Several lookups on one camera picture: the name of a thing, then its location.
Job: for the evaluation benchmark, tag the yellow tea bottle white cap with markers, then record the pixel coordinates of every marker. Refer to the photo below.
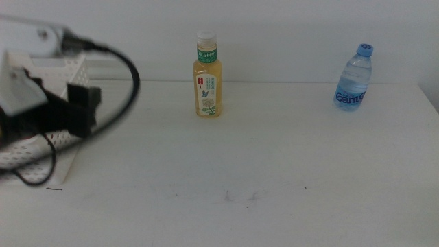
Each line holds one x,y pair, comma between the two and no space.
207,89

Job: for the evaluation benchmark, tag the clear water bottle blue cap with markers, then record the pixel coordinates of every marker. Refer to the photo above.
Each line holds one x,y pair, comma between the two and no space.
353,82

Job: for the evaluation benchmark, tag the white perforated plastic basket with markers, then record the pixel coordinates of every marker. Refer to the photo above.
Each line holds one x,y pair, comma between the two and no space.
68,72

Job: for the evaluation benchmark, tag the white wrist camera with mount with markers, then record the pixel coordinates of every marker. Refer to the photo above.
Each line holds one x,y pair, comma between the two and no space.
20,89

